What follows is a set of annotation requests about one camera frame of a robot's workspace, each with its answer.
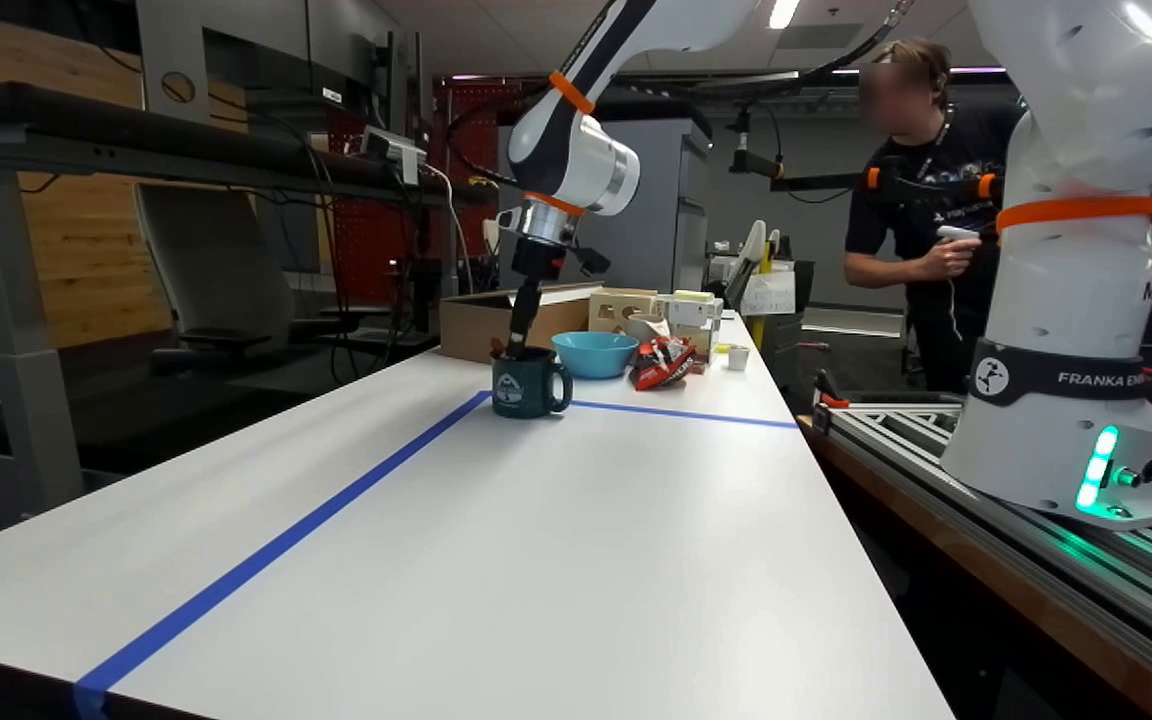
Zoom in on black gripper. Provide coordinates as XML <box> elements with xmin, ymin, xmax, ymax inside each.
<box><xmin>498</xmin><ymin>201</ymin><xmax>613</xmax><ymax>350</ymax></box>

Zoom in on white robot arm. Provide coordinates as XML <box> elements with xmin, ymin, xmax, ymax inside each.
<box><xmin>509</xmin><ymin>0</ymin><xmax>1152</xmax><ymax>528</ymax></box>

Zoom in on dark green mug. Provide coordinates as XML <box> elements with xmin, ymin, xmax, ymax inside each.
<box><xmin>490</xmin><ymin>348</ymin><xmax>573</xmax><ymax>419</ymax></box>

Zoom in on white cup on table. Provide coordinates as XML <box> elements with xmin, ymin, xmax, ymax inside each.
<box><xmin>662</xmin><ymin>293</ymin><xmax>722</xmax><ymax>350</ymax></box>

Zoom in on cardboard box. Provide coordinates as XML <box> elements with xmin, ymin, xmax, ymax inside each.
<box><xmin>434</xmin><ymin>278</ymin><xmax>609</xmax><ymax>361</ymax></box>

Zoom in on light blue bowl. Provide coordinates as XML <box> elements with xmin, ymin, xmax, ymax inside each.
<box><xmin>552</xmin><ymin>332</ymin><xmax>636</xmax><ymax>380</ymax></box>

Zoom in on red black crumpled bag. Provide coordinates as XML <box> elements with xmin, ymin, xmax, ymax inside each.
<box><xmin>627</xmin><ymin>334</ymin><xmax>705</xmax><ymax>391</ymax></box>

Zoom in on small white container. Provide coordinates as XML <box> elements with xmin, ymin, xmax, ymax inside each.
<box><xmin>722</xmin><ymin>343</ymin><xmax>750</xmax><ymax>372</ymax></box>

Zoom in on person in black shirt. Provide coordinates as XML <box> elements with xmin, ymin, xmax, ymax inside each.
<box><xmin>844</xmin><ymin>39</ymin><xmax>1021</xmax><ymax>397</ymax></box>

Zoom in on grey metal shelf frame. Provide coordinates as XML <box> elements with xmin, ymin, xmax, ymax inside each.
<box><xmin>0</xmin><ymin>78</ymin><xmax>452</xmax><ymax>516</ymax></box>

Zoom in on aluminium rail frame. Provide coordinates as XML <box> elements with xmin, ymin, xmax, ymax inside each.
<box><xmin>809</xmin><ymin>397</ymin><xmax>1152</xmax><ymax>720</ymax></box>

